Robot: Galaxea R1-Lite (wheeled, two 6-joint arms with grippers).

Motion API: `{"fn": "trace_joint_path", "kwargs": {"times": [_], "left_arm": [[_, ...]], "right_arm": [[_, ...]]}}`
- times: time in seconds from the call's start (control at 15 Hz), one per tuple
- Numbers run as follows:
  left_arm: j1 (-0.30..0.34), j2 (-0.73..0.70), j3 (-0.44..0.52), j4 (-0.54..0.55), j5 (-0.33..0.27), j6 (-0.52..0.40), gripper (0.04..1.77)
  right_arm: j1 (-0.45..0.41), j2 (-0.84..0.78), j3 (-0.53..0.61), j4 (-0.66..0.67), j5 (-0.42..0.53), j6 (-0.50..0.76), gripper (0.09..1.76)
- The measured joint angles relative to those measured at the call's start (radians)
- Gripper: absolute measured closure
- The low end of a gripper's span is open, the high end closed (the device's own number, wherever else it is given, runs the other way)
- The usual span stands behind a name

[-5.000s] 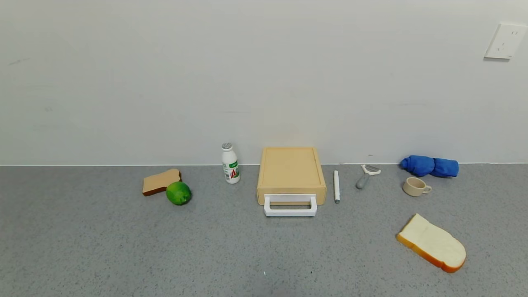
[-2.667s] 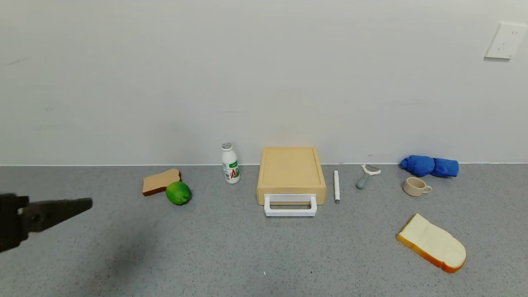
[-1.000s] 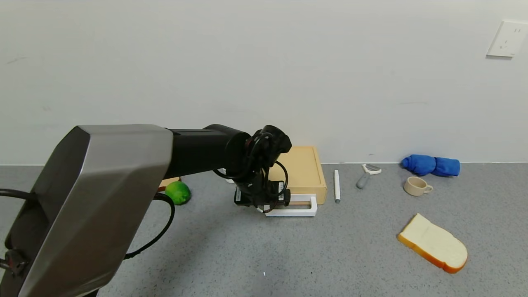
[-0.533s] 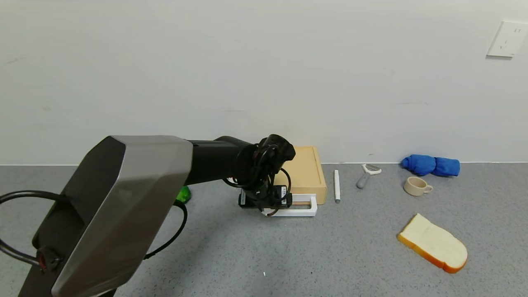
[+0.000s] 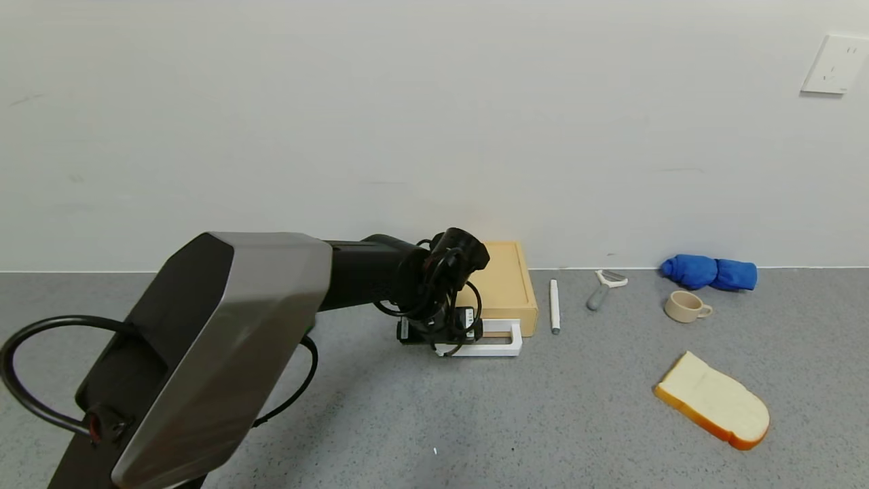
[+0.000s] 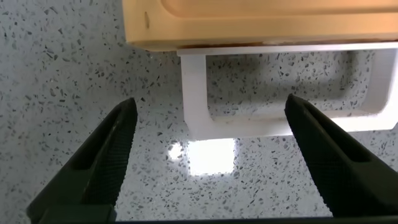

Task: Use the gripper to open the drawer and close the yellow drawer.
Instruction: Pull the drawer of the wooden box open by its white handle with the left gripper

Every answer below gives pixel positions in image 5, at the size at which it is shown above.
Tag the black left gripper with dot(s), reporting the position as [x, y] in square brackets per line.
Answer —
[440, 329]

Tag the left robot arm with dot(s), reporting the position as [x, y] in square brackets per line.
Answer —
[231, 339]

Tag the yellow drawer cabinet housing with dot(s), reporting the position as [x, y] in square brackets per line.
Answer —
[506, 282]

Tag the white marker pen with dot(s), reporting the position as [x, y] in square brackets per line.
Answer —
[555, 305]

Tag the beige cup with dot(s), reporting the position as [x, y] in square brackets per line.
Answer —
[684, 307]

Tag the rolled blue cloth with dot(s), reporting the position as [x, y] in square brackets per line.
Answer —
[709, 273]

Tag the white bread slice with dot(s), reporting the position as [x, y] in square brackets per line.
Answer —
[714, 401]

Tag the white wall socket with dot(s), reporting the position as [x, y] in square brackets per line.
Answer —
[835, 64]

